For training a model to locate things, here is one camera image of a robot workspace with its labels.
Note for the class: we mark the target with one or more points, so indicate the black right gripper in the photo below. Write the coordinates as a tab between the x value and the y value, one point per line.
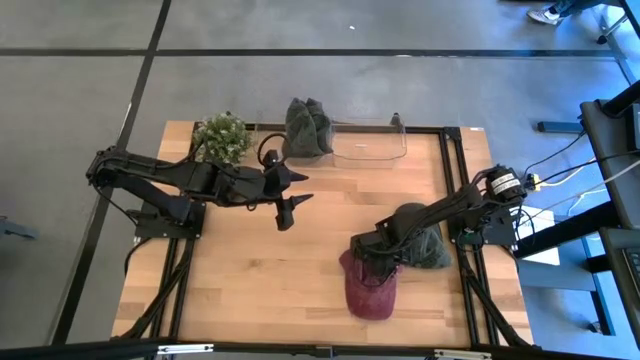
375	245

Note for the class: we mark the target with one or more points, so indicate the black metal table frame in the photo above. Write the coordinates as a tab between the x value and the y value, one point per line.
430	130

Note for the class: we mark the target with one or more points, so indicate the blue floor bar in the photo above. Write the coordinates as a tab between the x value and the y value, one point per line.
560	127

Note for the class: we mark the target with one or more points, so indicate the yellow plug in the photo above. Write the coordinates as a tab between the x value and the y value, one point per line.
534	180

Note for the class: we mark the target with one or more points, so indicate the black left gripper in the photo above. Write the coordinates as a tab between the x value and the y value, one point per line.
250	185

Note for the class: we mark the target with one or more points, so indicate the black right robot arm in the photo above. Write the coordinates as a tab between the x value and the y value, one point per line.
465	205

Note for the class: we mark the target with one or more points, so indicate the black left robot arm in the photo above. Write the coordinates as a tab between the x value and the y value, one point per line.
150	175

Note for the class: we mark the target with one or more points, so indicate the artificial green potted plant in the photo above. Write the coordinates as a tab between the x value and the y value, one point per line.
222	137

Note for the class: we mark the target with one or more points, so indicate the black chair base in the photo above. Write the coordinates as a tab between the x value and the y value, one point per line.
612	30

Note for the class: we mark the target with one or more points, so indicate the red baseball cap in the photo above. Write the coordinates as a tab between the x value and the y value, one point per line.
372	300

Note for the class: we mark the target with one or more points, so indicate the black frame beam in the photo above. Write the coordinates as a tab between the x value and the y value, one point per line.
75	350

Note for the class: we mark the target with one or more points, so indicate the black desk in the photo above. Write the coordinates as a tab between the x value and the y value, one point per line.
607	150

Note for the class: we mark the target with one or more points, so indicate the grey floor object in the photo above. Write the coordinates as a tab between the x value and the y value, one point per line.
17	229

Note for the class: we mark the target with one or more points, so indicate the person's foot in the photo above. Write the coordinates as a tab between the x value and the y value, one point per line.
545	15

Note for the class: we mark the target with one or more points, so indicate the green baseball cap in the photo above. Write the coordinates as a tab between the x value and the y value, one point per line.
430	245
321	125
300	130

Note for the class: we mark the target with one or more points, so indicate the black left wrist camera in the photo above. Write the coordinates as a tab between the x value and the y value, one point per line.
271	159

